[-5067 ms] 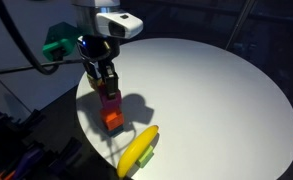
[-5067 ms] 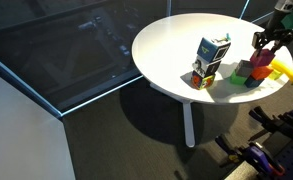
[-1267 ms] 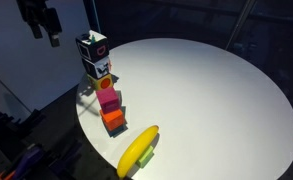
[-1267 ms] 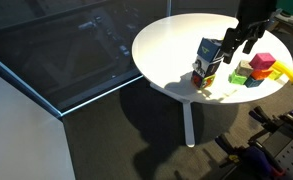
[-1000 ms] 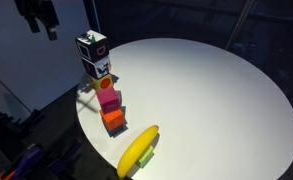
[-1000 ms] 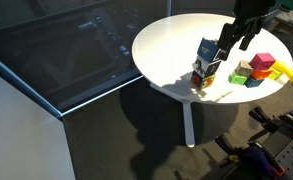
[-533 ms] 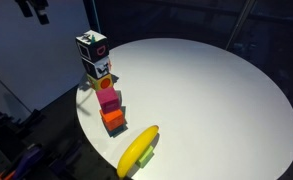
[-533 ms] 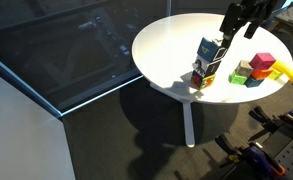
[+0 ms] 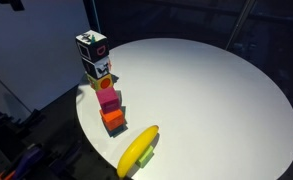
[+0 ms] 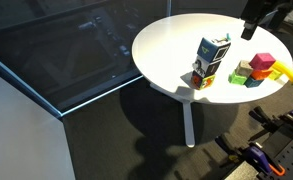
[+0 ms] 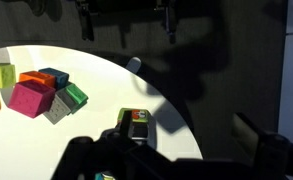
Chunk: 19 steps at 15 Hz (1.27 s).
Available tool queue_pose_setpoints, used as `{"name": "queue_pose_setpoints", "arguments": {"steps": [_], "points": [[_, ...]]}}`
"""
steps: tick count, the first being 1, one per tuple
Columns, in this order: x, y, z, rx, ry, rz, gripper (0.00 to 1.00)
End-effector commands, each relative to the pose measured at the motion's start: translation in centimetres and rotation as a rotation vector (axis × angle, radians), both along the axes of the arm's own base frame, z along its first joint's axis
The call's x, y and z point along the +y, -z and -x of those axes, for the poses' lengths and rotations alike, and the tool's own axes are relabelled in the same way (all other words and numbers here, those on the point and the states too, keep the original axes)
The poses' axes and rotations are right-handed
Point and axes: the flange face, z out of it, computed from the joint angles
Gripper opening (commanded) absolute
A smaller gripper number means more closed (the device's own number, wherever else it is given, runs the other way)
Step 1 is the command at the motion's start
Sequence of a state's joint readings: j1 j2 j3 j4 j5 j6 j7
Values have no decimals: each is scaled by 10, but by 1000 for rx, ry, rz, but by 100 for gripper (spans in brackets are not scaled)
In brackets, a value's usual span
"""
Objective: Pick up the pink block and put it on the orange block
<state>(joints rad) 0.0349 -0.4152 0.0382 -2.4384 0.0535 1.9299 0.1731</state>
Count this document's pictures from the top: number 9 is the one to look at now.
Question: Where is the pink block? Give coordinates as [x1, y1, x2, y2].
[95, 86, 121, 115]

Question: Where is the orange block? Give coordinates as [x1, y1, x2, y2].
[99, 108, 125, 132]

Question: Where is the dark blue block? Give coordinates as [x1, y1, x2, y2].
[106, 123, 129, 138]

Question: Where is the small lime green block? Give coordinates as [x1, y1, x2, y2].
[135, 145, 155, 168]

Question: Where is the yellow green fabric cube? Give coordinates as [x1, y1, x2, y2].
[86, 73, 114, 91]

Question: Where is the black white fabric cube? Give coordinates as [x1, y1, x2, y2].
[81, 55, 113, 80]

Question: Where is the yellow banana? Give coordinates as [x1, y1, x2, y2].
[116, 124, 160, 179]

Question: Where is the blue black fabric cube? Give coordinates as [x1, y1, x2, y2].
[75, 29, 110, 64]

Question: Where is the purple orange bar clamp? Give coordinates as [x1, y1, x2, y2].
[0, 144, 44, 180]

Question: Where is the black hanging device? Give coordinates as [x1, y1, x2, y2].
[0, 0, 26, 12]

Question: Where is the metal window frame post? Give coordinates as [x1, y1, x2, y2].
[91, 0, 103, 34]
[225, 0, 258, 52]

